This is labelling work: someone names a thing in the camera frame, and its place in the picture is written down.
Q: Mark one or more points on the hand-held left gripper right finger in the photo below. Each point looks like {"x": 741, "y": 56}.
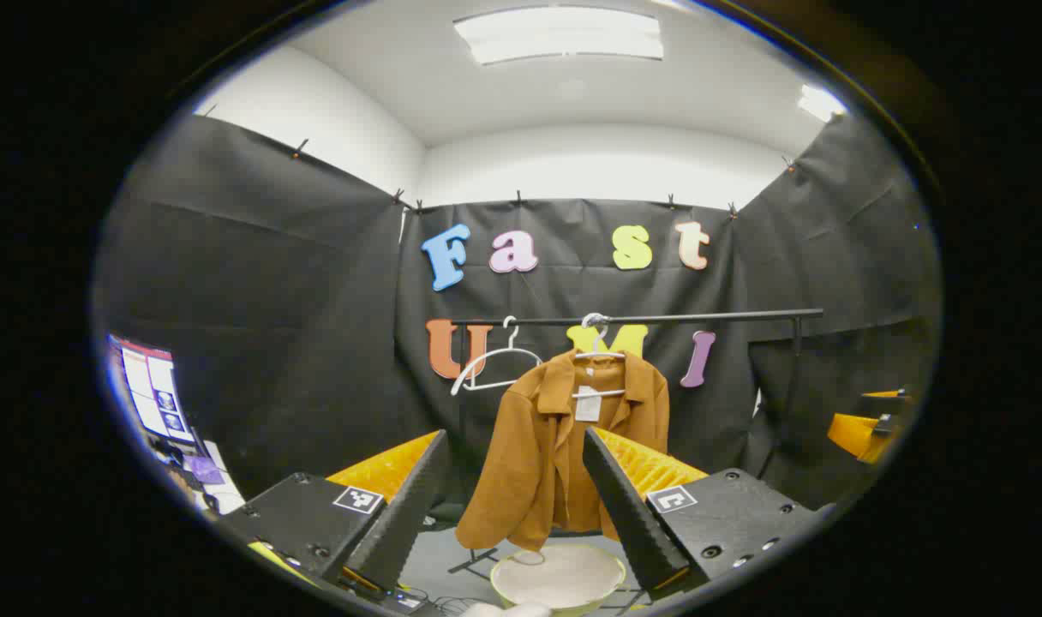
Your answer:
{"x": 628, "y": 514}

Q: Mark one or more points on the small ceiling light panel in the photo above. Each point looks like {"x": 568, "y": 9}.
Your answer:
{"x": 819, "y": 103}

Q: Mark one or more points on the row of backdrop clips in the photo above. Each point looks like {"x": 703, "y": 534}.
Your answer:
{"x": 518, "y": 200}

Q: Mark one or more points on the black backdrop cloth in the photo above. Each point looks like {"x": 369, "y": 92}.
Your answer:
{"x": 315, "y": 300}

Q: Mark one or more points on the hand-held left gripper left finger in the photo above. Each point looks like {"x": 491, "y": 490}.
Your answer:
{"x": 405, "y": 514}

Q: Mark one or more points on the black garment rack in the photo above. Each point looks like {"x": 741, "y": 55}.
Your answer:
{"x": 701, "y": 317}

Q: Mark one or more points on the computer monitor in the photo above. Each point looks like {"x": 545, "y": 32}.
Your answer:
{"x": 148, "y": 386}

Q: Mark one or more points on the purple object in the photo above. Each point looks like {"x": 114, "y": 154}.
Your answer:
{"x": 204, "y": 470}

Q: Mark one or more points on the white laundry hamper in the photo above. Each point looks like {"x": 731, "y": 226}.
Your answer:
{"x": 564, "y": 578}

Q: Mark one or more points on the brown jacket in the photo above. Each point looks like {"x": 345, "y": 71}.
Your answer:
{"x": 538, "y": 446}

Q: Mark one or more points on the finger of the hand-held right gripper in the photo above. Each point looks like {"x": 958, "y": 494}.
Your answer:
{"x": 851, "y": 433}
{"x": 885, "y": 404}

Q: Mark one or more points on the white clothes hanger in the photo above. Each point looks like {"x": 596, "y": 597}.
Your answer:
{"x": 511, "y": 346}
{"x": 598, "y": 354}

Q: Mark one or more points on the large ceiling light panel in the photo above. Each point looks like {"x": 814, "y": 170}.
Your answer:
{"x": 559, "y": 34}

